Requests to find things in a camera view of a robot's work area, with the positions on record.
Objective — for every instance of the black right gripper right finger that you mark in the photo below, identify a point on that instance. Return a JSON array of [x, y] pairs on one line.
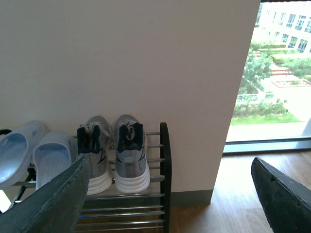
[[286, 203]]

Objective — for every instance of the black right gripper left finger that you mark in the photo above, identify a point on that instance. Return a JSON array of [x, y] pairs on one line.
[[53, 208]]

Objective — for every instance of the grey knit sneaker white sole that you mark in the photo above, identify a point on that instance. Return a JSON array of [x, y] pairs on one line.
[[132, 173], [92, 138]]

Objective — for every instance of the black metal shoe rack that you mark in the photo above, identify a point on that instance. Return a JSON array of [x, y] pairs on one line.
[[113, 212]]

